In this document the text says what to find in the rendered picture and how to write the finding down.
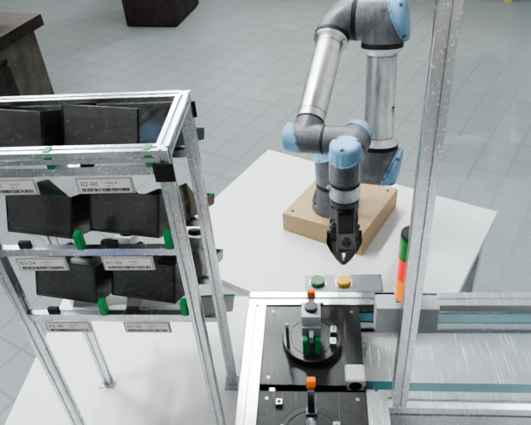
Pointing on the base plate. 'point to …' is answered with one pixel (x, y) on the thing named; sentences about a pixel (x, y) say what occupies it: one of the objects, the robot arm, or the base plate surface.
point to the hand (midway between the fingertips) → (343, 262)
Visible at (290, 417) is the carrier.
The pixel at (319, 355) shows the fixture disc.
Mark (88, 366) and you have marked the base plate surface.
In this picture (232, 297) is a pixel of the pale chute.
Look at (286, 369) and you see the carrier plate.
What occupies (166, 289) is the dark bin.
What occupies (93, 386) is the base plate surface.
